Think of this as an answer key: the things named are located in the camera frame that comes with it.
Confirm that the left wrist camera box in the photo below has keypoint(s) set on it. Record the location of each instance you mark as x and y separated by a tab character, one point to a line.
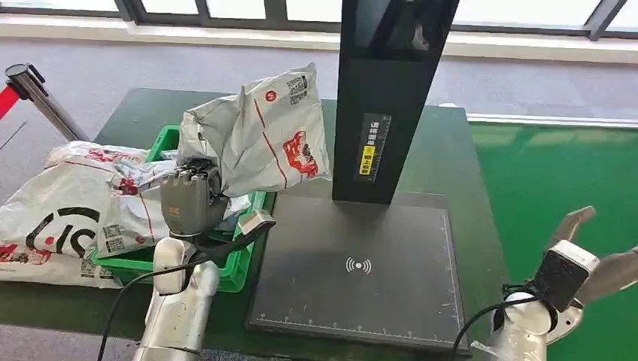
254	221

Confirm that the yellow and black label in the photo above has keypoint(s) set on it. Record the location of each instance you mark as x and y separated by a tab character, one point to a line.
369	159

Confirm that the black scanner stand with base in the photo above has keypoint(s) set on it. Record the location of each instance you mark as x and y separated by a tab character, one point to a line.
359	299

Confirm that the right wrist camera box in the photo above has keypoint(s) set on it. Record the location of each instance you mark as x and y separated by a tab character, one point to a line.
563	274

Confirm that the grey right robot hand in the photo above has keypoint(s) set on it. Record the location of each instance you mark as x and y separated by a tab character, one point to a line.
613	274

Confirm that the white parcel bag red print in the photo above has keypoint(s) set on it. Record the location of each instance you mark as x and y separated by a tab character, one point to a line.
269	134
134	214

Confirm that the dark window frame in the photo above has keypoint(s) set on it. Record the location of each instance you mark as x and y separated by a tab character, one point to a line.
234	22

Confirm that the large white parcel black logo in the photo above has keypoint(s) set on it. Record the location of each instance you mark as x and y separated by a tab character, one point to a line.
45	199

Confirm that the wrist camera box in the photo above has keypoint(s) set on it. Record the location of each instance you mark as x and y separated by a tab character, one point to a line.
254	221
563	274

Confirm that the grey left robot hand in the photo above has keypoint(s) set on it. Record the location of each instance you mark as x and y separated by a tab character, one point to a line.
189	204

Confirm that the steel stanchion post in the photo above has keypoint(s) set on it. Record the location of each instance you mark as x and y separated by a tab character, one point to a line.
50	109

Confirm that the green plastic crate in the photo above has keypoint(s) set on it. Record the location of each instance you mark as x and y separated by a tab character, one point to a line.
234	274

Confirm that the red barrier belt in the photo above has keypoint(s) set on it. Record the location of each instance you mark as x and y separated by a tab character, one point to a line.
6	99

